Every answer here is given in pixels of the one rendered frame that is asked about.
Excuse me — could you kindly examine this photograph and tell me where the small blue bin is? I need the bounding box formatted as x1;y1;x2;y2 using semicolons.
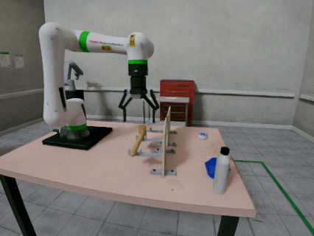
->
204;157;217;178

